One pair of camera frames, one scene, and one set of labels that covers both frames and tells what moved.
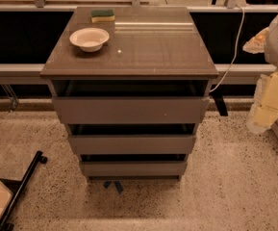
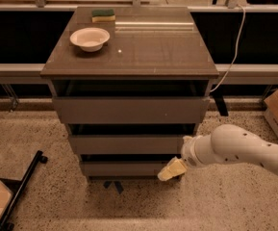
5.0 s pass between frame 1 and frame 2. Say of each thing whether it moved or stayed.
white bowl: stayed
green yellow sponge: stayed
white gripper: moved
